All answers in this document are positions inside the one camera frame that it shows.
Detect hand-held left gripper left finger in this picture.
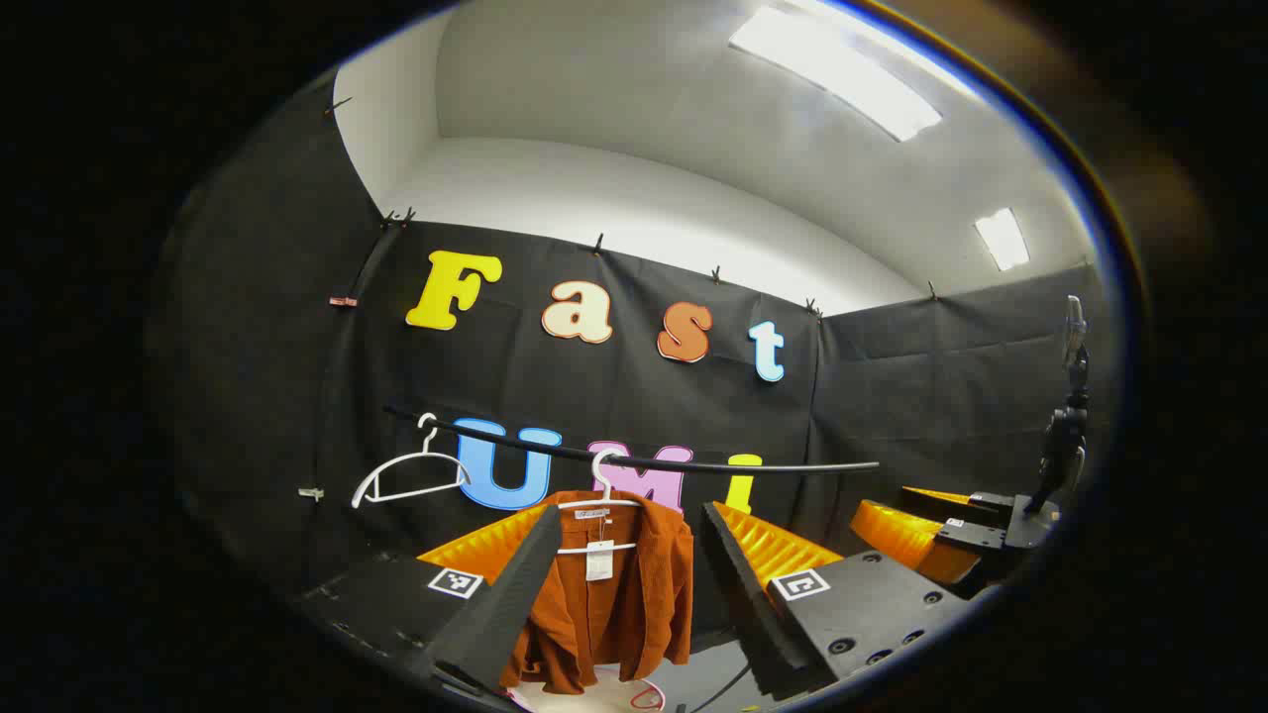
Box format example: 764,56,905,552
297,503,564,706

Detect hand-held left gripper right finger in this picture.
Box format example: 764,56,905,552
699,500,972,700

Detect orange corduroy jacket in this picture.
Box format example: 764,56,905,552
498,489,694,696

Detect white laundry hamper red handles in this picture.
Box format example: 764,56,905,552
507,665,667,713

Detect white plastic clothes hanger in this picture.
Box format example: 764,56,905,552
555,448,643,556
352,413,475,510

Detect black clothes rack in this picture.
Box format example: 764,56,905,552
384,403,881,475

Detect small ceiling light panel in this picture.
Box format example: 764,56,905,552
974,207,1032,272

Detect long ceiling light panel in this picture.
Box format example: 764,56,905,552
729,4,943,144

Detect black cable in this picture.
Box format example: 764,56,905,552
682,662,756,713

